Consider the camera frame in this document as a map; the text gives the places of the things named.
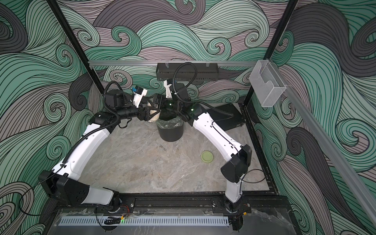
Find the black corrugated cable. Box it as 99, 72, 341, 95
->
60, 81, 125, 168
172, 62, 234, 118

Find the glass oatmeal jar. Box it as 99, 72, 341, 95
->
146, 100, 161, 122

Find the clear acrylic wall holder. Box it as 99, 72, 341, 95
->
249, 60, 286, 108

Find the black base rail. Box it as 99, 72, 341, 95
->
57, 193, 290, 214

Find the white slotted cable duct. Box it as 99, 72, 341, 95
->
57, 215, 230, 227

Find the black wall shelf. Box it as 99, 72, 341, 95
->
156, 63, 219, 82

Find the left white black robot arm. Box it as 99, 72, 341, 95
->
38, 87, 152, 212

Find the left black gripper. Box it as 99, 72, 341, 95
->
116, 101, 159, 122

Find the clear plastic bin liner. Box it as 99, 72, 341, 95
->
155, 110, 186, 136

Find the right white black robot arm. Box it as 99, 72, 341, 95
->
152, 94, 252, 213

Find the light green jar lid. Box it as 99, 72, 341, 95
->
201, 151, 214, 163

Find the black trash bin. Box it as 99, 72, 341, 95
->
156, 110, 185, 143

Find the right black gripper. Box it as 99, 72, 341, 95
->
150, 94, 184, 115

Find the left black corrugated cable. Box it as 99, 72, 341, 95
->
60, 81, 125, 168

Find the right black corrugated cable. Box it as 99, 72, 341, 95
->
172, 62, 234, 118

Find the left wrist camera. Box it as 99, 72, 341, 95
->
132, 86, 147, 108

